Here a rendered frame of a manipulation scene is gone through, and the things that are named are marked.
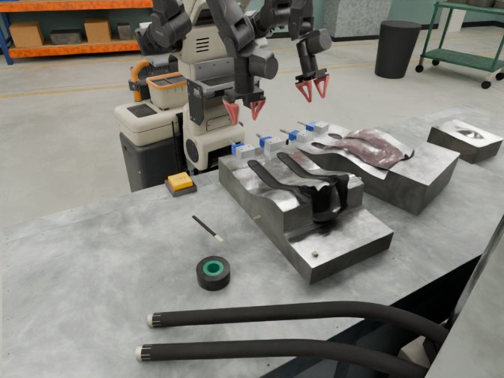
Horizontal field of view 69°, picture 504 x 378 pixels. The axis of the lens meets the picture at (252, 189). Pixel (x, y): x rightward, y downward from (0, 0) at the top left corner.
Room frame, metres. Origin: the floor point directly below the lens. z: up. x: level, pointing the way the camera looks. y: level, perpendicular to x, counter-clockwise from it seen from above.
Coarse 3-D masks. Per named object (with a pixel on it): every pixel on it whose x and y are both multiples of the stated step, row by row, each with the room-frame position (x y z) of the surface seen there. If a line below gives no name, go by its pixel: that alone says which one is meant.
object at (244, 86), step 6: (234, 72) 1.03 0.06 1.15; (234, 78) 1.02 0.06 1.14; (240, 78) 1.01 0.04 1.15; (246, 78) 1.00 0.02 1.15; (252, 78) 1.02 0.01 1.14; (234, 84) 1.03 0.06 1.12; (240, 84) 1.01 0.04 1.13; (246, 84) 1.00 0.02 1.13; (252, 84) 1.02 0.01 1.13; (228, 90) 1.03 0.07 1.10; (234, 90) 1.03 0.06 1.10; (240, 90) 1.01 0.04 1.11; (246, 90) 1.00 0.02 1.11; (252, 90) 1.02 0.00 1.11; (258, 90) 1.03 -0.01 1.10; (234, 96) 0.98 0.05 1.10; (240, 96) 0.99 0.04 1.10; (246, 96) 1.00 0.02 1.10
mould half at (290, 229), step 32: (224, 160) 0.99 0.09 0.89; (256, 192) 0.82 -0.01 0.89; (288, 192) 0.76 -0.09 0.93; (352, 192) 0.79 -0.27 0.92; (256, 224) 0.79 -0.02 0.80; (288, 224) 0.69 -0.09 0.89; (320, 224) 0.72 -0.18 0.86; (352, 224) 0.73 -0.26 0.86; (384, 224) 0.73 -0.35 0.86; (288, 256) 0.65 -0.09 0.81; (320, 256) 0.61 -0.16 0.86; (352, 256) 0.64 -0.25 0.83
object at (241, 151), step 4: (228, 140) 1.12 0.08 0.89; (232, 144) 1.09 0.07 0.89; (236, 144) 1.07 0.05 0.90; (240, 144) 1.07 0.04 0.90; (248, 144) 1.05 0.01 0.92; (232, 148) 1.05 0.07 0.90; (236, 148) 1.02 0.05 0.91; (240, 148) 1.02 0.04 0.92; (244, 148) 1.02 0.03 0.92; (248, 148) 1.02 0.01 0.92; (252, 148) 1.02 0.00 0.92; (232, 152) 1.05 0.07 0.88; (236, 152) 1.02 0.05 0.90; (240, 152) 1.00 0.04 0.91; (244, 152) 1.00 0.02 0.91; (248, 152) 1.01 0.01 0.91; (252, 152) 1.02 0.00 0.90; (240, 156) 1.00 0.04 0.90; (244, 156) 1.00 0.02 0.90; (248, 156) 1.01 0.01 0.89; (252, 156) 1.02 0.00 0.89
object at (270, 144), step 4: (260, 136) 1.15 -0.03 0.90; (268, 136) 1.13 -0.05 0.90; (260, 140) 1.11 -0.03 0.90; (264, 140) 1.10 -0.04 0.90; (268, 140) 1.08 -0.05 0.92; (272, 140) 1.08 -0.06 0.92; (276, 140) 1.08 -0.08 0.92; (280, 140) 1.08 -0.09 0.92; (260, 144) 1.11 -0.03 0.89; (264, 144) 1.09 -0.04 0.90; (268, 144) 1.06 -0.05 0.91; (272, 144) 1.06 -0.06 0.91; (276, 144) 1.06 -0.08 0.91; (280, 144) 1.07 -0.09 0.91; (268, 148) 1.06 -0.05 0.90; (272, 148) 1.06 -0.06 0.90; (276, 148) 1.06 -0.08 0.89; (280, 148) 1.07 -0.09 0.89
